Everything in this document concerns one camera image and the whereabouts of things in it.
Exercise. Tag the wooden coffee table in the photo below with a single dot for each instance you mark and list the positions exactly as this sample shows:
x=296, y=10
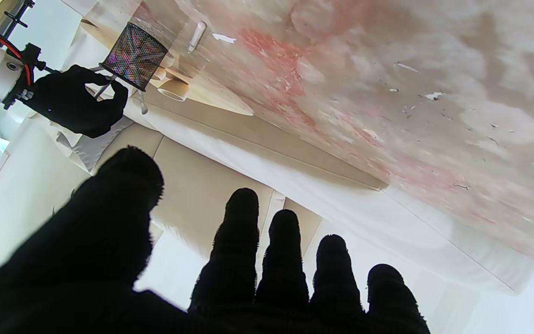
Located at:
x=211, y=95

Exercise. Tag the beige sofa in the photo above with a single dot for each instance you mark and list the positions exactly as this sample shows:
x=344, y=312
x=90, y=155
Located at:
x=230, y=185

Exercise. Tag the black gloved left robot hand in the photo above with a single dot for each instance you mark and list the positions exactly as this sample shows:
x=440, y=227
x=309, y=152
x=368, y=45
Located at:
x=86, y=260

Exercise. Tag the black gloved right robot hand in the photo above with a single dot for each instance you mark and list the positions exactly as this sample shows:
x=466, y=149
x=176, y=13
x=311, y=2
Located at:
x=72, y=102

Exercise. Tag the black mesh brush holder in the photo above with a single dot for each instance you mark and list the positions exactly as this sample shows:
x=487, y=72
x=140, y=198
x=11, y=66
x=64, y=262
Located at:
x=135, y=55

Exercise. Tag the wooden bowl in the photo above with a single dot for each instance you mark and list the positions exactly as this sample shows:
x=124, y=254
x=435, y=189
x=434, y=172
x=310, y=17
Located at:
x=174, y=90

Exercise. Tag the grey sofa cushion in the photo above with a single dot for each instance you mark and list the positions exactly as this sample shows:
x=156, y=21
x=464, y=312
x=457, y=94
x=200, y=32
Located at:
x=95, y=144

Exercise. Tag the black tripod stand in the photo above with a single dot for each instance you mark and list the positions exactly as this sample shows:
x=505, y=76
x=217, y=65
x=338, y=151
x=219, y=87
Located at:
x=16, y=16

